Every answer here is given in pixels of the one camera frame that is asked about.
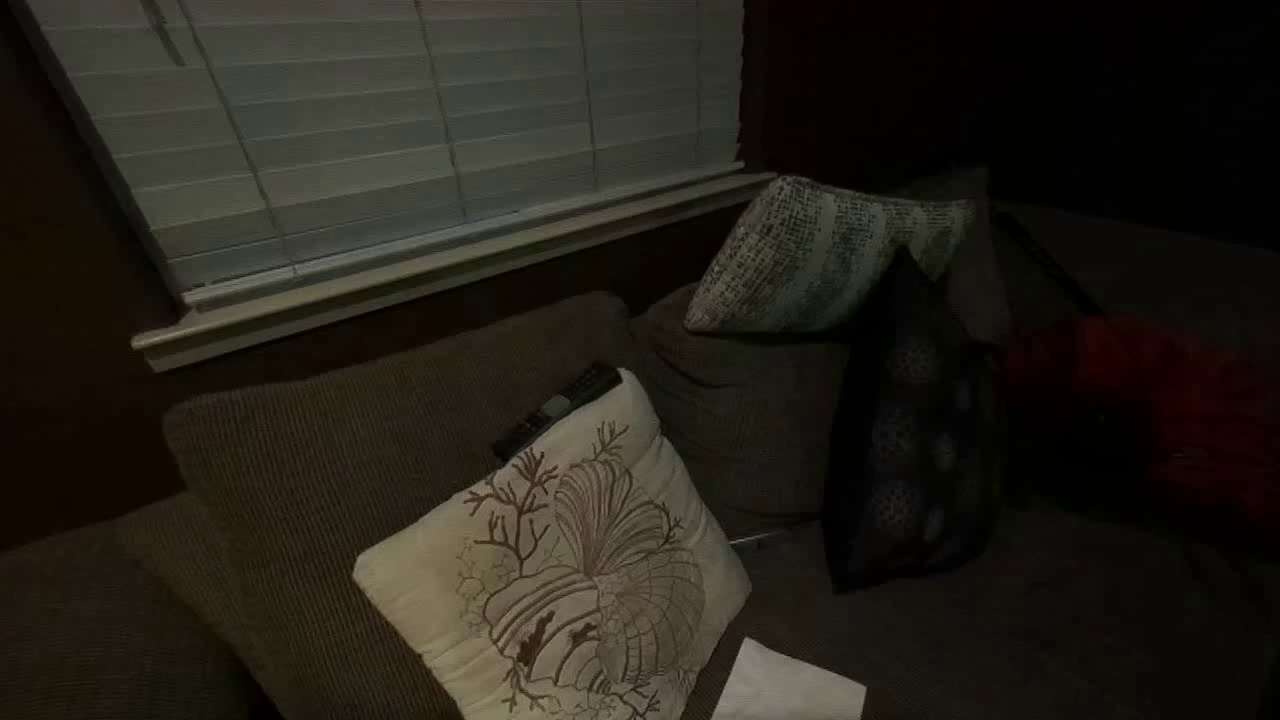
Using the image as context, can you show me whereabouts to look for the dark patterned throw pillow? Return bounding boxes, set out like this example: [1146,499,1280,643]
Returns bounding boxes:
[821,253,999,591]

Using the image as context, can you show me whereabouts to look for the grey knitted throw pillow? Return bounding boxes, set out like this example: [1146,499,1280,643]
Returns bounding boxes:
[685,175,976,335]

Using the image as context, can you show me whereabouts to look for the cream embroidered throw pillow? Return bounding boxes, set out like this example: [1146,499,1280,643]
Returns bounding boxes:
[353,368,753,720]

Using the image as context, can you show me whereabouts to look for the black remote control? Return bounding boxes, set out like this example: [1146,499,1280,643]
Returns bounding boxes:
[493,359,619,459]

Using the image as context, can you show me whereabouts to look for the white paper sheet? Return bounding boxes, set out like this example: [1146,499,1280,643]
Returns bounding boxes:
[713,640,870,720]

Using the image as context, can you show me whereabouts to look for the white window sill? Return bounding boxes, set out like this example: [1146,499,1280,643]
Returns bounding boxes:
[132,172,767,378]

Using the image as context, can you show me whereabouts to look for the white window blinds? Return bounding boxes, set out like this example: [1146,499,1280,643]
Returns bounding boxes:
[23,0,746,303]

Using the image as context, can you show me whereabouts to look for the brown fabric sofa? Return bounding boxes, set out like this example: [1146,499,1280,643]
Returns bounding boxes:
[0,198,1280,720]

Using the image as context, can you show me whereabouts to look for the red blanket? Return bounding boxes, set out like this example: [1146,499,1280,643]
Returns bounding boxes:
[999,316,1280,541]

